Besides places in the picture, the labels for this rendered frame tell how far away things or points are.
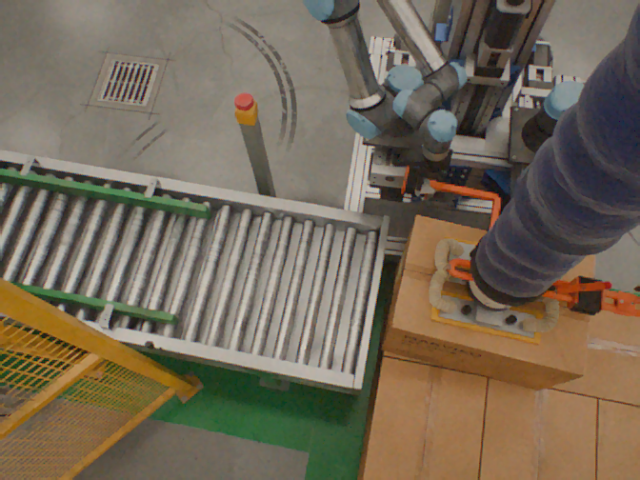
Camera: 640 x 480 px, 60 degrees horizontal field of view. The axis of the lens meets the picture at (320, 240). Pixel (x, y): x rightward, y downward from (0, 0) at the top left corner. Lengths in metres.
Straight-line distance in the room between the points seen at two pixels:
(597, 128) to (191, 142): 2.58
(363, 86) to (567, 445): 1.45
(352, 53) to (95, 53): 2.41
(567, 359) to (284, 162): 1.84
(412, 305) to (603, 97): 1.05
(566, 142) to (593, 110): 0.11
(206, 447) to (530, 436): 1.40
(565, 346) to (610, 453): 0.57
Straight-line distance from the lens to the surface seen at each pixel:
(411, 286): 1.82
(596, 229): 1.13
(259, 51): 3.54
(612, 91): 0.92
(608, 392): 2.37
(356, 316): 2.19
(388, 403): 2.15
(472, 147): 2.08
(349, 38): 1.60
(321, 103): 3.28
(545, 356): 1.87
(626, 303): 1.85
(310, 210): 2.29
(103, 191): 2.47
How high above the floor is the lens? 2.68
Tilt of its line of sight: 68 degrees down
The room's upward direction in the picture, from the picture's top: 4 degrees counter-clockwise
